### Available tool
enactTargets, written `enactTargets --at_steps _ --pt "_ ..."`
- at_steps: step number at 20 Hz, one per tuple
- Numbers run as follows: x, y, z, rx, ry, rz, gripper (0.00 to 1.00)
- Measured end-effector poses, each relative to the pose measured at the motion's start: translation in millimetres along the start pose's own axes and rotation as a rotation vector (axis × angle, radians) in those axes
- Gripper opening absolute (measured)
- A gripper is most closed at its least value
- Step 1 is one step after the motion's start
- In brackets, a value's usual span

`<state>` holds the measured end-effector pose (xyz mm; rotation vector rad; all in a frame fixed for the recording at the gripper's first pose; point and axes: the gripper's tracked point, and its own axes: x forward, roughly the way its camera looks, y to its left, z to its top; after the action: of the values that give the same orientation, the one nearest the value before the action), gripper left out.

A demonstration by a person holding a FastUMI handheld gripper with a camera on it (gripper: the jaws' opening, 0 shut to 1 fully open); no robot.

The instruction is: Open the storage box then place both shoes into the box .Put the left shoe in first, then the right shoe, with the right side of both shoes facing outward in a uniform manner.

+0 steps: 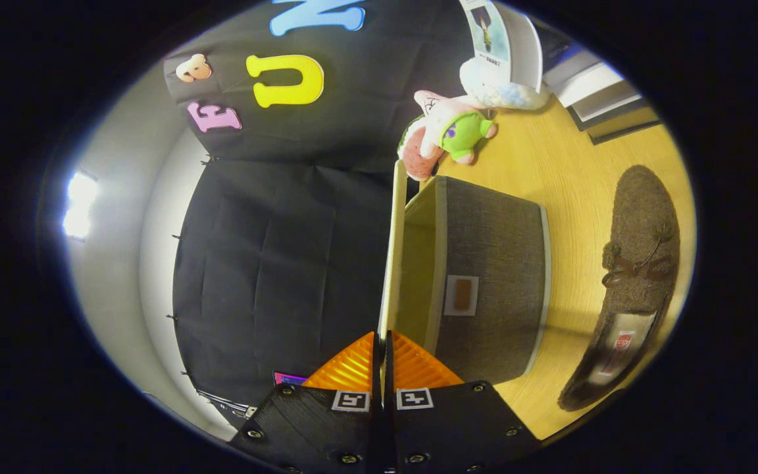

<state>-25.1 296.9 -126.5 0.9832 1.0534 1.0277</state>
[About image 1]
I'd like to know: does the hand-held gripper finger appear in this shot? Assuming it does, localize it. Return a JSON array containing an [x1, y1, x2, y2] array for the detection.
[[231, 331, 384, 474], [386, 331, 543, 474]]

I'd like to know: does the grey fabric storage box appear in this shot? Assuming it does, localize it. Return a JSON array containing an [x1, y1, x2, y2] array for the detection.
[[379, 160, 552, 386]]

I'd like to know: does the brown fuzzy shoe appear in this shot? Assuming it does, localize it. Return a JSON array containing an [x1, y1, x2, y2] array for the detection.
[[558, 165, 681, 412]]

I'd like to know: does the watermelon plush toy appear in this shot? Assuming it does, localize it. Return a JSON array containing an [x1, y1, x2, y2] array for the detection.
[[397, 118, 442, 182]]

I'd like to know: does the pink star plush toy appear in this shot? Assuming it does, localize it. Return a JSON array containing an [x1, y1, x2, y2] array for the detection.
[[412, 90, 498, 165]]

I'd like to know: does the white fluffy plush toy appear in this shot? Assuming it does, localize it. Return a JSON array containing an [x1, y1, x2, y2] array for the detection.
[[459, 58, 551, 111]]

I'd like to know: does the ceiling light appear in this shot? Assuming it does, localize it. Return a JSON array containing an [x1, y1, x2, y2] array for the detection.
[[62, 170, 100, 241]]

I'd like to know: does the black cover book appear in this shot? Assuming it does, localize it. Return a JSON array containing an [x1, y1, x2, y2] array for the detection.
[[583, 105, 664, 145]]

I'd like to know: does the thick white book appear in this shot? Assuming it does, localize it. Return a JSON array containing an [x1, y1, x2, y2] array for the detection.
[[553, 63, 643, 122]]

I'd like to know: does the white leaning book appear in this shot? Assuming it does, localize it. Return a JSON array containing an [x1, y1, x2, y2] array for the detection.
[[459, 0, 544, 93]]

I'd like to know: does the blue book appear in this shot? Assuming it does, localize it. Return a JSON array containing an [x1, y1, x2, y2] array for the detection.
[[545, 41, 600, 76]]

